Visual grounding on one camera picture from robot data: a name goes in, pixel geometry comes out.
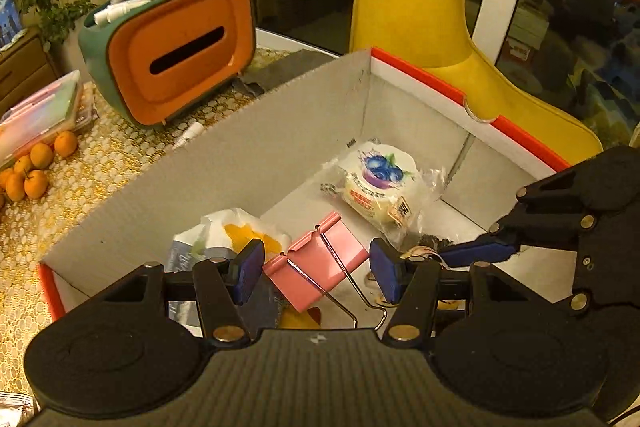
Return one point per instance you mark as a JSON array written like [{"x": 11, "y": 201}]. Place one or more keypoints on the small white tube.
[{"x": 189, "y": 134}]

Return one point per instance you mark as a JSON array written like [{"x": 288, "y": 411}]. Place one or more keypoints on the dark snack packet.
[{"x": 425, "y": 240}]

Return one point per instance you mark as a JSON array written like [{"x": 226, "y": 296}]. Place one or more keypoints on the green orange tissue box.
[{"x": 175, "y": 52}]

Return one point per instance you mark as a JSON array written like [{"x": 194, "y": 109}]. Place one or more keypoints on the blueberry print snack packet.
[{"x": 380, "y": 187}]

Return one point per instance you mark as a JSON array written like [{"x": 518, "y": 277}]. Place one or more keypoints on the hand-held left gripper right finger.
[{"x": 387, "y": 272}]

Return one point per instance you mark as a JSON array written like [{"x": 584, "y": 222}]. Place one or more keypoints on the wooden cabinet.
[{"x": 25, "y": 67}]

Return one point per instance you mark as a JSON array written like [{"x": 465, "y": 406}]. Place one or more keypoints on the blue picture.
[{"x": 9, "y": 19}]

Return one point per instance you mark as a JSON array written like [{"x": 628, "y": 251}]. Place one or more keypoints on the white blue tissue pack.
[{"x": 230, "y": 232}]

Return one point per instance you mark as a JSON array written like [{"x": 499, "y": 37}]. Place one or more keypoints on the red cardboard box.
[{"x": 250, "y": 147}]

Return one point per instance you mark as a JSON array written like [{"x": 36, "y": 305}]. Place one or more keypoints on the pink binder clip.
[{"x": 315, "y": 257}]

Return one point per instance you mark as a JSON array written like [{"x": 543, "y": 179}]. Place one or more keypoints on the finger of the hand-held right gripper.
[{"x": 480, "y": 252}]

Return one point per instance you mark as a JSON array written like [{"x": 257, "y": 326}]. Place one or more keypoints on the row of small tangerines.
[{"x": 35, "y": 172}]

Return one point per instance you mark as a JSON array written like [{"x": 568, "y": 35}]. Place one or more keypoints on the yellow chair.
[{"x": 425, "y": 7}]

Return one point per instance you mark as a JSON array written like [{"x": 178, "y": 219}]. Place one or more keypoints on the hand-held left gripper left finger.
[{"x": 250, "y": 269}]

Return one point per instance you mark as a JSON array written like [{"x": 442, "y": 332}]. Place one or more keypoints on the pastel plastic box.
[{"x": 45, "y": 112}]

